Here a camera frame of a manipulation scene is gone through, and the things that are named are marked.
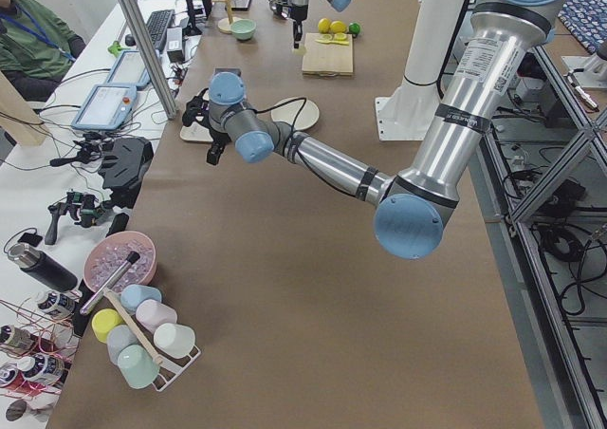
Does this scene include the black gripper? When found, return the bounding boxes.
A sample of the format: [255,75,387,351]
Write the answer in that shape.
[182,89,231,165]
[287,0,307,48]

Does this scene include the beige round plate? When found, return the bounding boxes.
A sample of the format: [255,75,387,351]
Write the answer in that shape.
[270,97,320,131]

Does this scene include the cream rabbit tray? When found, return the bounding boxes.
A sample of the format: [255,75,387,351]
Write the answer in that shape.
[179,116,212,143]

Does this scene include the whole yellow lemon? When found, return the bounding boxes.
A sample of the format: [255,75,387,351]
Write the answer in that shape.
[329,20,348,33]
[317,18,332,33]

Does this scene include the metal ice scoop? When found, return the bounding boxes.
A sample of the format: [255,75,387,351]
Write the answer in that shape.
[267,0,290,20]

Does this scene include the bamboo cutting board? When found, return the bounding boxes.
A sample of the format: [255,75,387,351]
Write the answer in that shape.
[302,32,354,76]

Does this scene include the yellow plastic knife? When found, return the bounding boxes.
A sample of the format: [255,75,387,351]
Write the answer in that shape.
[315,38,350,46]

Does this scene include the mint green bowl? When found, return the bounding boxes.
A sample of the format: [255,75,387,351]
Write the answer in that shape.
[230,19,257,42]

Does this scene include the wooden cup stand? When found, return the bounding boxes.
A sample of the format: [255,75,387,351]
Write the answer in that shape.
[214,0,242,34]

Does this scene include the grey folded cloth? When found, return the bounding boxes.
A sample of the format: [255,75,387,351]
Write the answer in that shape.
[213,67,242,77]

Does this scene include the blue teach pendant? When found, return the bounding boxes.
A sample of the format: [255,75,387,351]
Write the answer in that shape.
[106,50,150,90]
[71,83,138,131]

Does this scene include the metal muddler with black tip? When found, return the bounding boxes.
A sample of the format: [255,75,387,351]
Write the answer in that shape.
[80,251,140,316]

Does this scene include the black keyboard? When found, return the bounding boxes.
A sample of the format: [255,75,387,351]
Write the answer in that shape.
[146,9,175,52]

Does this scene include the pink bowl with ice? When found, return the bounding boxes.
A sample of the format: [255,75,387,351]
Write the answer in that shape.
[83,231,156,292]

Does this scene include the blue pastel cup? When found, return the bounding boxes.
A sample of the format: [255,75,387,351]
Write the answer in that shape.
[120,284,162,315]

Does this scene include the pink pastel cup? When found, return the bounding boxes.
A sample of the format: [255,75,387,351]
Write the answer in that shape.
[136,299,177,334]

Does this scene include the white pastel cup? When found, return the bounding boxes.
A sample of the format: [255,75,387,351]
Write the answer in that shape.
[154,323,195,359]

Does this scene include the yellow pastel cup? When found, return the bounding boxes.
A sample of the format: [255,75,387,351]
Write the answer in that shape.
[91,308,124,344]

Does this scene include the person in green jacket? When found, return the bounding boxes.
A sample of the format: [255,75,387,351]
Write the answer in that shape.
[1,0,86,103]

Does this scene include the grey pastel cup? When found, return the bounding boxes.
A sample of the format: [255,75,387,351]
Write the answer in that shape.
[106,325,138,365]

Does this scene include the black thermos bottle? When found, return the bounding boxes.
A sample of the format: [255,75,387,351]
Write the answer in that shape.
[7,242,78,292]

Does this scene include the white cup rack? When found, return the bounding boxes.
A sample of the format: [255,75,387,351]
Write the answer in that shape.
[104,289,202,392]

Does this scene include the mint pastel cup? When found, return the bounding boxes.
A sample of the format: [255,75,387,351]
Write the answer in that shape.
[117,345,160,389]

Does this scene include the aluminium frame post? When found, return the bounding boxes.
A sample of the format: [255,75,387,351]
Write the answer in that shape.
[118,0,177,120]

